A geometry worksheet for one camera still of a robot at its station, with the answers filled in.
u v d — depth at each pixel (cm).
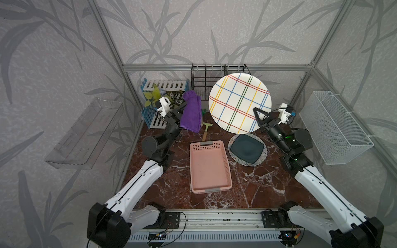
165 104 54
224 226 72
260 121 58
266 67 177
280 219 66
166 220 73
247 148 97
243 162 93
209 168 89
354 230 38
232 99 61
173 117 51
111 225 37
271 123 54
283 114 58
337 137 63
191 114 50
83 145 68
